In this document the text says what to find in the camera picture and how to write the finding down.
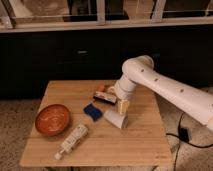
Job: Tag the black power adapter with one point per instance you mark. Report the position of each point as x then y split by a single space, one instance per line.
183 134

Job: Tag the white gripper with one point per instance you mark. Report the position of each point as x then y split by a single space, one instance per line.
124 89

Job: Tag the small orange object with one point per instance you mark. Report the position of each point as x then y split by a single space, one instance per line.
106 88

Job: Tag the dark cabinet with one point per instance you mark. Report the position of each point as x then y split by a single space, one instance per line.
29 60

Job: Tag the wooden table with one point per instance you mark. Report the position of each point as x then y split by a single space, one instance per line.
142 143

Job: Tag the blue sponge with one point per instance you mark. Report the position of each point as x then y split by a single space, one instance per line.
93 112

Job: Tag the white plastic bottle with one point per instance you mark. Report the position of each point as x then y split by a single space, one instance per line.
72 140

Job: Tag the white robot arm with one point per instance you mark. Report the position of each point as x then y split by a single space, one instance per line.
140 70

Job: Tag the orange ceramic bowl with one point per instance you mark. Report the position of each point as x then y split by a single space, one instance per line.
52 120

